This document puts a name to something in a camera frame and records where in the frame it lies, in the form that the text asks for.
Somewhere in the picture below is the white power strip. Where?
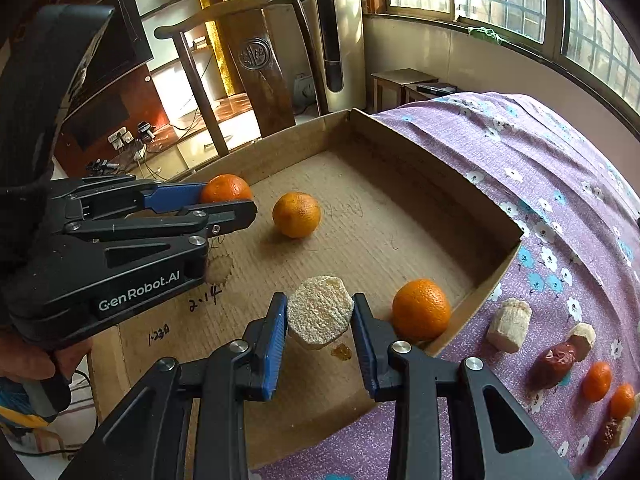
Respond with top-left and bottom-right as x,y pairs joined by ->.
107,127 -> 133,151

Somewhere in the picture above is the dark wooden chair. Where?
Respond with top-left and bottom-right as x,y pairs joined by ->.
154,0 -> 321,158

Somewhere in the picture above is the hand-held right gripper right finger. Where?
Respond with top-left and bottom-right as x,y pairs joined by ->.
350,294 -> 576,480

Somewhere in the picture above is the black television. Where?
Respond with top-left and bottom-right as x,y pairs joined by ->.
75,0 -> 155,106

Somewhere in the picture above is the peeled sugarcane piece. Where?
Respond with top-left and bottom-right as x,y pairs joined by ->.
487,298 -> 533,353
567,322 -> 597,361
617,415 -> 636,448
286,275 -> 355,351

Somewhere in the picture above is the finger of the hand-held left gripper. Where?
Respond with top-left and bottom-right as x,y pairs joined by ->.
62,199 -> 258,246
50,175 -> 211,221

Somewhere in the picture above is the tower air conditioner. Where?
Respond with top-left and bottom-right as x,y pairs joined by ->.
310,0 -> 368,113

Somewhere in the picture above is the dried red date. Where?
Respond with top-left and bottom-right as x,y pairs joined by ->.
530,342 -> 577,391
587,417 -> 621,466

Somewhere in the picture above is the orange tangerine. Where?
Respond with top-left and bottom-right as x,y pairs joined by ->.
609,383 -> 636,421
272,192 -> 321,239
581,361 -> 613,403
200,174 -> 253,204
392,279 -> 452,342

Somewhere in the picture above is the purple floral tablecloth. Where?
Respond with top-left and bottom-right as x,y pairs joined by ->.
255,91 -> 640,480

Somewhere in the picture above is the wooden stool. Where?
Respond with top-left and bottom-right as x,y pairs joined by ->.
371,68 -> 440,111

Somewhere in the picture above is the green cloth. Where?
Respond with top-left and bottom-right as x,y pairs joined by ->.
467,25 -> 506,43

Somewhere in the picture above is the low wooden table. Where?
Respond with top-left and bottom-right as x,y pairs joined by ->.
404,81 -> 458,106

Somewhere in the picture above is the person's left hand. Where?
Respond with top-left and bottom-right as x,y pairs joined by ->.
0,332 -> 93,381

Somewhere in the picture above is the shallow cardboard box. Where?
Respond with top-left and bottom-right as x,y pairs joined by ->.
87,107 -> 536,471

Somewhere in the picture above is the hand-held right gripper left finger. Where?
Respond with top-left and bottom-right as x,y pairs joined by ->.
60,292 -> 290,480

